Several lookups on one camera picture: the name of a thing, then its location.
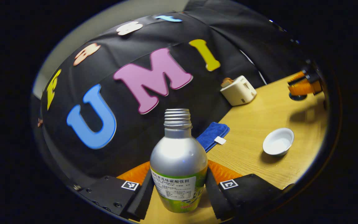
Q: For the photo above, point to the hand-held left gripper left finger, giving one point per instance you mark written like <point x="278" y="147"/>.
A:
<point x="141" y="199"/>

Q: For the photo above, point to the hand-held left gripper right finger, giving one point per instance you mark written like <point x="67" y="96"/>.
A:
<point x="214" y="199"/>

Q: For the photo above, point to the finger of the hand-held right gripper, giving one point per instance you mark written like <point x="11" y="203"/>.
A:
<point x="298" y="76"/>
<point x="303" y="88"/>

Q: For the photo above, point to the dark teal teacup lid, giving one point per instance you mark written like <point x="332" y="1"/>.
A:
<point x="297" y="97"/>

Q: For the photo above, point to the silver green water bottle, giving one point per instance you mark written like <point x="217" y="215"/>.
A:
<point x="177" y="155"/>

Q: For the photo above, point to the white teacup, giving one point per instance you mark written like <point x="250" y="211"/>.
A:
<point x="278" y="143"/>

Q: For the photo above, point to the cream white toaster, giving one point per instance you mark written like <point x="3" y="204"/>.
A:
<point x="239" y="91"/>

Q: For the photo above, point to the folded blue towel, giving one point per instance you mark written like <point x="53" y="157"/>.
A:
<point x="211" y="133"/>

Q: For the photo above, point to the black backdrop cloth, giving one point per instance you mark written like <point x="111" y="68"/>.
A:
<point x="129" y="133"/>

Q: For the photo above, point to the toasted bread slice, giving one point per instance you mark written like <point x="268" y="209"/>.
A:
<point x="226" y="82"/>

